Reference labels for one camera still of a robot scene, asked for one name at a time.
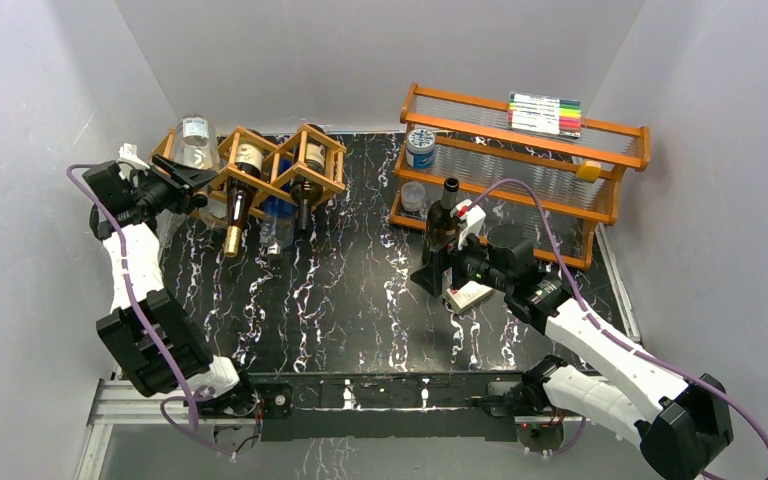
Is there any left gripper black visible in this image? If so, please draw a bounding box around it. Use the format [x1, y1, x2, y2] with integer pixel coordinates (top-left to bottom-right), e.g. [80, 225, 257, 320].
[131, 155, 217, 217]

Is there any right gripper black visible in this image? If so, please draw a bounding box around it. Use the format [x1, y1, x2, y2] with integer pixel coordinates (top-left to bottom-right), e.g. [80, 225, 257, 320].
[410, 222, 512, 298]

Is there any clear glass bottle black cap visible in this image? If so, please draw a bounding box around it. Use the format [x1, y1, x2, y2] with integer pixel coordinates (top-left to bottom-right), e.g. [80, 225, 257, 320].
[171, 113, 227, 230]

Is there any dark wine bottle brown label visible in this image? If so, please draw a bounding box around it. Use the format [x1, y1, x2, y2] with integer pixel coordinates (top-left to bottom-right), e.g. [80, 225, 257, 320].
[422, 177, 460, 263]

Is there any dark wine bottle cream label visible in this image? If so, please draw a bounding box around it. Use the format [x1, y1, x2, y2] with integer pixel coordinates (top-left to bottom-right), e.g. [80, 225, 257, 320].
[290, 136, 326, 238]

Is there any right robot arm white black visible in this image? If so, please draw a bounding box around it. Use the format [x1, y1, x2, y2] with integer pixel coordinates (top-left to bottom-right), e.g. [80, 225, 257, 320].
[410, 225, 733, 479]

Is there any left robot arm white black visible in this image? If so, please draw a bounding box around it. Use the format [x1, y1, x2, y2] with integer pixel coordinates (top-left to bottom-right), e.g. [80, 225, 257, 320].
[77, 154, 259, 416]

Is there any brown wine bottle gold cap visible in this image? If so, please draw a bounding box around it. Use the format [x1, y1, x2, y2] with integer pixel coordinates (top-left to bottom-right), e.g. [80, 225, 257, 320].
[223, 140, 266, 257]

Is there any blue plastic bottle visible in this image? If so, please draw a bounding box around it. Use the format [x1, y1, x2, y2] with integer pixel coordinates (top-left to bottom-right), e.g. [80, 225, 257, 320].
[261, 168, 299, 260]

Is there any orange wooden wine rack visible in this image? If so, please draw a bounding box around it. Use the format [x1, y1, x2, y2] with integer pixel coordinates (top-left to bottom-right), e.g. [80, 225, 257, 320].
[150, 124, 348, 220]

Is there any orange wooden shelf rack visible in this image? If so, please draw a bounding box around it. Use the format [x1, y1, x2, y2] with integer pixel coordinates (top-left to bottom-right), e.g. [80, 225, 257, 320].
[394, 84, 651, 269]

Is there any white small box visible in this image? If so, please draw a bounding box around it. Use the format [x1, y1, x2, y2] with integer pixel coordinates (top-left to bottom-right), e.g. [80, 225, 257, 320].
[443, 281, 495, 314]

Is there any small clear plastic cup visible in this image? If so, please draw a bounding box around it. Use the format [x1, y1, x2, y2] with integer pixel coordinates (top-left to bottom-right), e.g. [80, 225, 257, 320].
[400, 181, 426, 213]

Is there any blue lidded jar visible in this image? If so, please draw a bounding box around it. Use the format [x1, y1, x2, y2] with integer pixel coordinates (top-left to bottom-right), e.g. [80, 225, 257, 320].
[405, 128, 436, 169]

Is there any yellow block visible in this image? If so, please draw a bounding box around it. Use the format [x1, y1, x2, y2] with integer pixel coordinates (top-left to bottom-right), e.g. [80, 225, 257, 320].
[576, 160, 602, 183]

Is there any marker pen pack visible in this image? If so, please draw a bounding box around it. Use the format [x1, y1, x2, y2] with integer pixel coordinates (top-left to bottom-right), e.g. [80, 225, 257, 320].
[508, 92, 583, 139]

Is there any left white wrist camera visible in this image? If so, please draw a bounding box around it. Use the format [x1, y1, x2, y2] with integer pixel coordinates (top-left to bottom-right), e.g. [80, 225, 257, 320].
[118, 143, 150, 171]

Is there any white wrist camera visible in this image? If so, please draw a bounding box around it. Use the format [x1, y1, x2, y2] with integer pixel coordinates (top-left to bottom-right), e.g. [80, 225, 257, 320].
[452, 200, 486, 250]
[118, 143, 150, 171]

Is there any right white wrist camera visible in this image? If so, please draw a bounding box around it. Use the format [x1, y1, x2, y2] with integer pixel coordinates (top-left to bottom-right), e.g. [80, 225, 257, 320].
[452, 200, 486, 250]

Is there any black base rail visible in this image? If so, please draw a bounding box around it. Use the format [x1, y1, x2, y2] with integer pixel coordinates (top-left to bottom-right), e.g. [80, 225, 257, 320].
[214, 370, 587, 444]

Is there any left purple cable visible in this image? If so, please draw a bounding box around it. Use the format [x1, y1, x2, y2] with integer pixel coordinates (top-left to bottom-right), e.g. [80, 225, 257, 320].
[65, 163, 240, 458]

